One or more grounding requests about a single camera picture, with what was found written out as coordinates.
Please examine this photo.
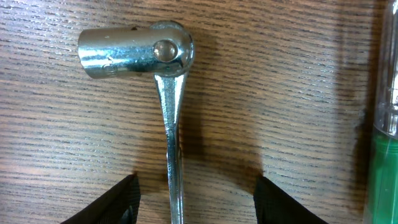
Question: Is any clear case of screwdrivers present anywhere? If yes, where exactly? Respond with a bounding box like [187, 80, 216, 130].
[363, 0, 397, 224]

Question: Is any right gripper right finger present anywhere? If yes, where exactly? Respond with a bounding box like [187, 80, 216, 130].
[253, 176, 327, 224]

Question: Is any silver socket wrench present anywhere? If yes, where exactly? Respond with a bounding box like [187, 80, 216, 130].
[78, 21, 195, 224]

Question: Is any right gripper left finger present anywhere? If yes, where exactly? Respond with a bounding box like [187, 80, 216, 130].
[62, 174, 141, 224]

